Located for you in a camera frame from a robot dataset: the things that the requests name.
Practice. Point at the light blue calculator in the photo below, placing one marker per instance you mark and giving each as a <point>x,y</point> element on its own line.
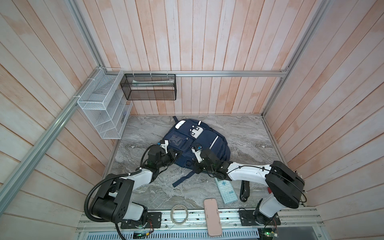
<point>226,190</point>

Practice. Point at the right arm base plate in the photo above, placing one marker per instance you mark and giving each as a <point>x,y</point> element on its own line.
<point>248,218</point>

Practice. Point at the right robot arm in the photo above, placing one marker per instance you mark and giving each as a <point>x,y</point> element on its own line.
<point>286,186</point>

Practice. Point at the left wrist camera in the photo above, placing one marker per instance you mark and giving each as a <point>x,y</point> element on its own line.
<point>164,144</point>

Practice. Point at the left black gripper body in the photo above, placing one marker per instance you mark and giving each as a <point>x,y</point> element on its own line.
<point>166,159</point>

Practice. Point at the aluminium mounting rail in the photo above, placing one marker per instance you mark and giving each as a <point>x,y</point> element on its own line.
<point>304,223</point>

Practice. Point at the clear tape roll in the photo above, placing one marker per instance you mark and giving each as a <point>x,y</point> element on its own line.
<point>179,214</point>

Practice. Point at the pink pencil case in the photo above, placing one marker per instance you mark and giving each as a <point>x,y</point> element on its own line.
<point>212,218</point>

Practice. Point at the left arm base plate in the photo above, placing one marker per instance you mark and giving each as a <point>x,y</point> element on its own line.
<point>149,220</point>

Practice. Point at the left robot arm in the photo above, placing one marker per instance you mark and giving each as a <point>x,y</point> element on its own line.
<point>110,199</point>

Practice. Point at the navy blue student backpack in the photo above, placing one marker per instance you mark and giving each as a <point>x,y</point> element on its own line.
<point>187,133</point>

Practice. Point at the black mesh wall basket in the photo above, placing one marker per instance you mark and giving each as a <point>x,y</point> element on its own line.
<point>149,87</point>

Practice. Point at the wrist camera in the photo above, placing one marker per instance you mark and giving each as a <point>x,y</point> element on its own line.
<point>197,150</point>
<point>164,144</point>

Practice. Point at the black stapler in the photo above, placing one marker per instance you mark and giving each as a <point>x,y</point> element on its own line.
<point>245,191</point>

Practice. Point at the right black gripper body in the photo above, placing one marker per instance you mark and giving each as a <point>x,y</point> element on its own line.
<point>199,167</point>

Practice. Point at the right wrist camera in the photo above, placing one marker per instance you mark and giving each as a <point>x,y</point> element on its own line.
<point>197,150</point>

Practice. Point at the white wire mesh shelf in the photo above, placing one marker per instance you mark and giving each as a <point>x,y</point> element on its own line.
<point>104,103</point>

